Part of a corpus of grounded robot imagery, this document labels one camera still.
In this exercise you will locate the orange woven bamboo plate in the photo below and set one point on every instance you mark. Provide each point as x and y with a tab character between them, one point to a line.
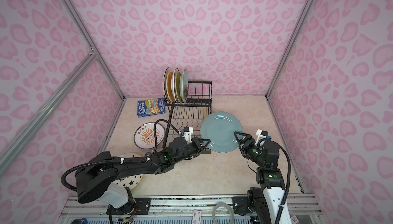
169	87

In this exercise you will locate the star pattern cartoon plate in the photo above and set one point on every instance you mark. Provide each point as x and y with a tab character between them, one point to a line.
133	181

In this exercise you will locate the mint green flower plate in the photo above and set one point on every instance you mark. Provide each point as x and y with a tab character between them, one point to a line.
184	85

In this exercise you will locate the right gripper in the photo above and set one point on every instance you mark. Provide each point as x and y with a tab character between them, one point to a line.
248	138

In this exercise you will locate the yellow green woven plate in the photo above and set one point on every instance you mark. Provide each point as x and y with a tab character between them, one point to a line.
177	86

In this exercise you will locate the white plate orange sunburst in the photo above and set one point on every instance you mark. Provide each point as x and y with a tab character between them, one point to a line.
144	135

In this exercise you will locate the cream floral plate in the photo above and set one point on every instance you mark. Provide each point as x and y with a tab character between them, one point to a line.
164	84

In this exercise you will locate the white plate green rim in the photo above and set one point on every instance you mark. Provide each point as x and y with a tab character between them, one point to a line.
173	83

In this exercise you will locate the black wire dish rack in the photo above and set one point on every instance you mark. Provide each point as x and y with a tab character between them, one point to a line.
197	107

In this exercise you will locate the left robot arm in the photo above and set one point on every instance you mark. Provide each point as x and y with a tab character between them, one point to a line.
95	177

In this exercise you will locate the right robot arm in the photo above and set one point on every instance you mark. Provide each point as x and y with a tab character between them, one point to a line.
269	201

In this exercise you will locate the grey blue plate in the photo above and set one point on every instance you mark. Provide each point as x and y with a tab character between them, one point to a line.
219	128

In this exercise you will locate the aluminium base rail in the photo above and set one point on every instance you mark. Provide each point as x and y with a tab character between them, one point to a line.
174	209

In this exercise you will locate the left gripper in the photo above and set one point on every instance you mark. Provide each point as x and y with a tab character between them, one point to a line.
197	143

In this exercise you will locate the blue treehouse book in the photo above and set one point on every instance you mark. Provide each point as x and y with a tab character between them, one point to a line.
150	107

